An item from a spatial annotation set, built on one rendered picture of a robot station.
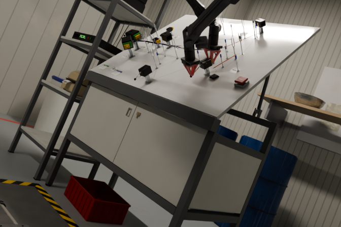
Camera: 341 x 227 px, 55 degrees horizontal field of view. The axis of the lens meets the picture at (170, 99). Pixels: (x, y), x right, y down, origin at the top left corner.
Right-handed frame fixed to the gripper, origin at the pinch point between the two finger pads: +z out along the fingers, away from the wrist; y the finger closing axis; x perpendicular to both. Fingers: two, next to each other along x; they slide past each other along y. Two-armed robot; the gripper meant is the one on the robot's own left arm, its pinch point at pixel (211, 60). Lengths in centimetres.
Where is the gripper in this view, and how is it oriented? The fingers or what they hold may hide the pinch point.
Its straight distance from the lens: 190.0
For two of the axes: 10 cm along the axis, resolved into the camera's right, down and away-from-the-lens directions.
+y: -5.6, -3.1, 7.7
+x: -8.3, 1.5, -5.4
